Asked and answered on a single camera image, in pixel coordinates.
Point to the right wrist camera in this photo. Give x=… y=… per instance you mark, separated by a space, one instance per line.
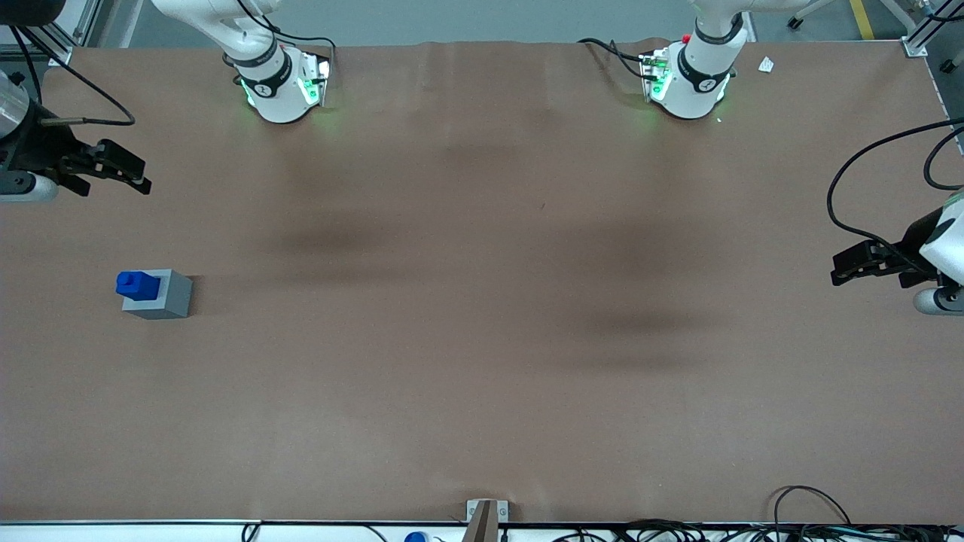
x=26 y=187

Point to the white chair leg with caster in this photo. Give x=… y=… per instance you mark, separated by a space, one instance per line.
x=806 y=11

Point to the blue plastic part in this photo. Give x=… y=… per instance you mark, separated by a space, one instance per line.
x=135 y=285

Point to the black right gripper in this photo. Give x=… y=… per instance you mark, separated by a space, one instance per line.
x=39 y=147

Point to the blue bottle cap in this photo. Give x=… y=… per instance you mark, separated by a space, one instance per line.
x=416 y=537

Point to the brown paper table cover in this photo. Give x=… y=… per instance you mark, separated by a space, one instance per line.
x=482 y=316

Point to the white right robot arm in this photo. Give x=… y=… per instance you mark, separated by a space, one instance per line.
x=275 y=90

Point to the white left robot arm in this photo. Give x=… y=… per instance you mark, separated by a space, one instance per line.
x=693 y=83

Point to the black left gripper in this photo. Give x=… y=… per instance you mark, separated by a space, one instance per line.
x=910 y=249

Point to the white paper scrap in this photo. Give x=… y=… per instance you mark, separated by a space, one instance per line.
x=766 y=65

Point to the aluminium frame profile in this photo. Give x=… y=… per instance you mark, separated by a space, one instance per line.
x=53 y=41
x=922 y=34

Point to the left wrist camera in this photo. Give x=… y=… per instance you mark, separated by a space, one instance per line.
x=938 y=301

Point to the gray square base block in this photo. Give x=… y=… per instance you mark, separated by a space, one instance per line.
x=175 y=301

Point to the camera mount post with plate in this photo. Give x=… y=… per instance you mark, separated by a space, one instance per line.
x=483 y=519

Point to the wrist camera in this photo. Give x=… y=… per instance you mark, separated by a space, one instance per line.
x=26 y=187
x=938 y=301

